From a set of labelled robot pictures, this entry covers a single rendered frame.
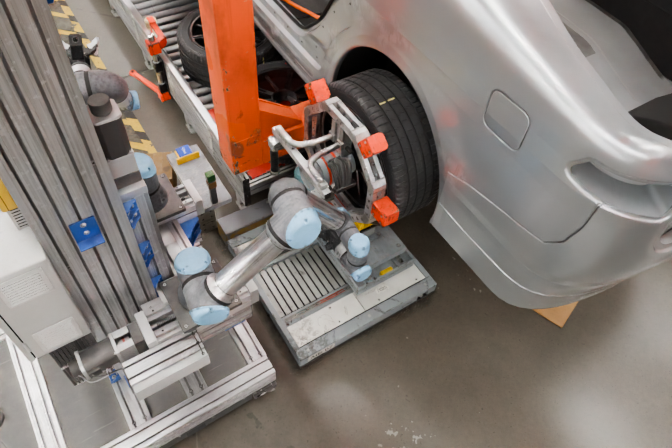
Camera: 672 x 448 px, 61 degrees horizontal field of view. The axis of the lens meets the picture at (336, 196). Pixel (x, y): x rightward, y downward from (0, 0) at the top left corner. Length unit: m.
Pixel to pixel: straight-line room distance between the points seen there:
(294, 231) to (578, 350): 1.94
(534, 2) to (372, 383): 1.84
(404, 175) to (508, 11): 0.75
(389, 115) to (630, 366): 1.83
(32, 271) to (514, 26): 1.55
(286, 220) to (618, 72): 2.00
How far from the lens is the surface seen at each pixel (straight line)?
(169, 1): 4.62
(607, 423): 3.11
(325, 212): 1.93
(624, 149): 1.66
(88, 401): 2.72
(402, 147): 2.20
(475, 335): 3.05
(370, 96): 2.26
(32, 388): 2.80
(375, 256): 2.91
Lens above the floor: 2.63
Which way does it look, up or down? 50 degrees down
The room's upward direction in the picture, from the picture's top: 5 degrees clockwise
